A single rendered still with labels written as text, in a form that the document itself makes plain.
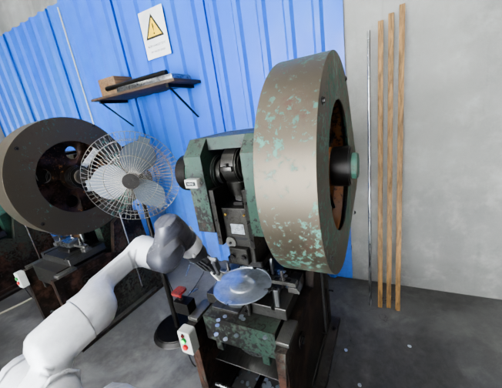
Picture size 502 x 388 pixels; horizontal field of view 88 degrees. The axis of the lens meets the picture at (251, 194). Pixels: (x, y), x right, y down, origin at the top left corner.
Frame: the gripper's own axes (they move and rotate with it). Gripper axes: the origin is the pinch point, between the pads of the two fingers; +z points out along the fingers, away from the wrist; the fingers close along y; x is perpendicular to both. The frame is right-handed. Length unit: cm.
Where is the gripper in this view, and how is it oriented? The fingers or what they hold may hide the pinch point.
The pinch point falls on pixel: (216, 273)
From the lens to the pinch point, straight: 114.0
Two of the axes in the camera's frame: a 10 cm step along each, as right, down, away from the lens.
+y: 9.0, -0.1, -4.4
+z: 3.4, 6.5, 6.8
